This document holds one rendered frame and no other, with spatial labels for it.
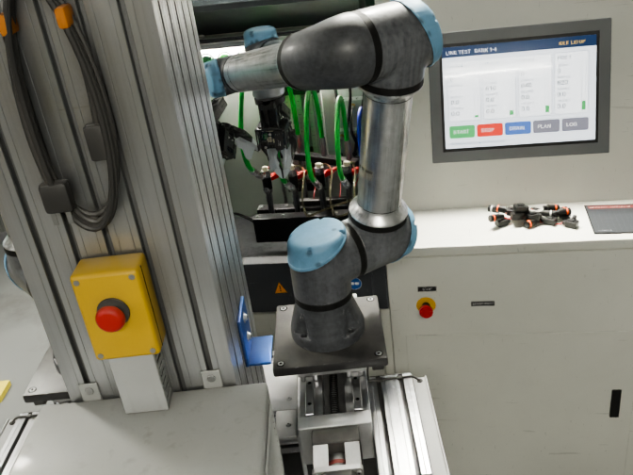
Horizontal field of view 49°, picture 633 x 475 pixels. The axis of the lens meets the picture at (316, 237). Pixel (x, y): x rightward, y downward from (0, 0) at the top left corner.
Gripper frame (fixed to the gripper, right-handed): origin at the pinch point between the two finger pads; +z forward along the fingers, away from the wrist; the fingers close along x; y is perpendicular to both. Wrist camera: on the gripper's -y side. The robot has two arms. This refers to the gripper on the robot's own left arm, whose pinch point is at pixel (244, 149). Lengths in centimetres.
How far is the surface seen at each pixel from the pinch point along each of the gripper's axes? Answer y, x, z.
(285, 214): 7.1, -4.5, 29.8
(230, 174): -16, -34, 41
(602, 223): 18, 81, 46
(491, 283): 32, 52, 41
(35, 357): 30, -177, 92
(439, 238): 21, 42, 31
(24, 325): 10, -202, 103
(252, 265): 26.7, -5.9, 15.6
